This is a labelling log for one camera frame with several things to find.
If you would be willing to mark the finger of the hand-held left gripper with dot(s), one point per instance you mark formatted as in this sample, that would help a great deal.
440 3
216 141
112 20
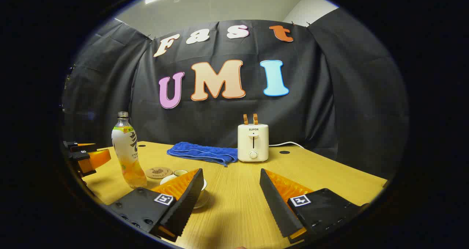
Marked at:
82 147
96 160

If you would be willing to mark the clear plastic water bottle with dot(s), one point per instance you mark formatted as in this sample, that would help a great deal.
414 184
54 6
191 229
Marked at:
126 150

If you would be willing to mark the white toaster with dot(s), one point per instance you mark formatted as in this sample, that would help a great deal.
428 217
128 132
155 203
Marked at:
253 142

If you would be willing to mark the round cork coaster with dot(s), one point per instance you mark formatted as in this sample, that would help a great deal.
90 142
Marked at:
157 173

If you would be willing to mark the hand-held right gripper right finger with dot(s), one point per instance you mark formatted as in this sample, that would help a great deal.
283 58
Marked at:
276 208

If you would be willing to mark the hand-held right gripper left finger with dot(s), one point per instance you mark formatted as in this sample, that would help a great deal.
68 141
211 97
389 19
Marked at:
188 201

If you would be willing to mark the black backdrop cloth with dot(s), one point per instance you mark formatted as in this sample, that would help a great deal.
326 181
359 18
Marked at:
311 106

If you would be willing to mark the blue folded towel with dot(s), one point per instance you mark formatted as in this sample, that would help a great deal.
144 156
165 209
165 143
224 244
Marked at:
201 153

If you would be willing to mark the white saucer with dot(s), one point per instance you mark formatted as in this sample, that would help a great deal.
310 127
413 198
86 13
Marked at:
203 201

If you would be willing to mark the white teacup lid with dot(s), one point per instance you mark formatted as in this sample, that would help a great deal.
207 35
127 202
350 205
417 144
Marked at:
169 178

